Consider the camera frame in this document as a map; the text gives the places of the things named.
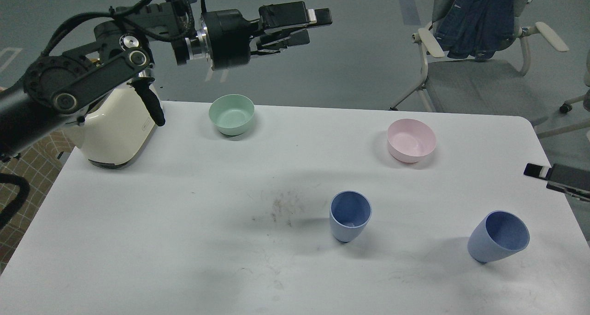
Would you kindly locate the black Robotiq gripper image-left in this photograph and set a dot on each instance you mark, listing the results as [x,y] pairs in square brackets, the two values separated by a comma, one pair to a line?
[228,33]

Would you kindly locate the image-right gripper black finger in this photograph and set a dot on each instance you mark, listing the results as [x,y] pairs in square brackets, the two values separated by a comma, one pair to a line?
[560,175]
[583,195]

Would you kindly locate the dark blue cup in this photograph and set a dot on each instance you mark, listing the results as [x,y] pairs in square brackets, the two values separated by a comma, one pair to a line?
[499,235]

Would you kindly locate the light blue cup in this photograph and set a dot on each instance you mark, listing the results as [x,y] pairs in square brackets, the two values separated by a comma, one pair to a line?
[349,213]

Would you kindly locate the green bowl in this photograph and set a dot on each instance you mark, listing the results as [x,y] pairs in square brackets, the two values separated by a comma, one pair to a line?
[232,115]

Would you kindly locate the grey office chair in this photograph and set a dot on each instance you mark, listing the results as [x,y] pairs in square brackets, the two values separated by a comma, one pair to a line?
[492,87]

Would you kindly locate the pink bowl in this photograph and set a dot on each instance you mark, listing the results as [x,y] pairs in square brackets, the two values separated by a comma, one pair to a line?
[410,140]

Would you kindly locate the blue denim jacket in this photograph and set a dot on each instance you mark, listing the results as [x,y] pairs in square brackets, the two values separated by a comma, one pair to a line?
[476,28]

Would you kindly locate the cream white toaster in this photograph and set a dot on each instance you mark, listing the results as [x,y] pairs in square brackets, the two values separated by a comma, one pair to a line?
[114,133]

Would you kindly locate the beige checkered cloth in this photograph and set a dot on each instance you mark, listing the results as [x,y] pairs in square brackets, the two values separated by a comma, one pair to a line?
[40,165]

